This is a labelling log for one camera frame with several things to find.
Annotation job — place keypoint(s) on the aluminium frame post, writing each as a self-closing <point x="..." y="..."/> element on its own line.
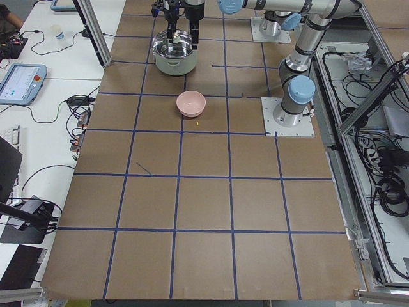
<point x="91" y="25"/>

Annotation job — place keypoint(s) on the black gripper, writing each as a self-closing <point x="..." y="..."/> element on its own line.
<point x="171" y="15"/>
<point x="193" y="13"/>

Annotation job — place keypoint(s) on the pink bowl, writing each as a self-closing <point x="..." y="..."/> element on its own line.
<point x="191" y="103"/>

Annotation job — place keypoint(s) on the blue teach pendant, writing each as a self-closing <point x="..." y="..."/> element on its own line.
<point x="22" y="83"/>
<point x="63" y="6"/>

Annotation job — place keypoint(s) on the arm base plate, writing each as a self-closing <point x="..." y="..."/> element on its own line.
<point x="279" y="123"/>
<point x="264" y="30"/>

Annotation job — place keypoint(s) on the paper cup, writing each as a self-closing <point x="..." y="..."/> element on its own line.
<point x="57" y="32"/>

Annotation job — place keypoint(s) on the glass pot lid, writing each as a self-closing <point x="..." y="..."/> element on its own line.
<point x="180" y="48"/>

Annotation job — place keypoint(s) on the white keyboard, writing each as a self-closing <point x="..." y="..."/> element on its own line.
<point x="12" y="136"/>

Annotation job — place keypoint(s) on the white electric cooking pot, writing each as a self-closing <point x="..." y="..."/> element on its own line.
<point x="176" y="67"/>

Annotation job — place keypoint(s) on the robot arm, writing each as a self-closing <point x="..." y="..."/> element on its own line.
<point x="287" y="20"/>
<point x="298" y="88"/>

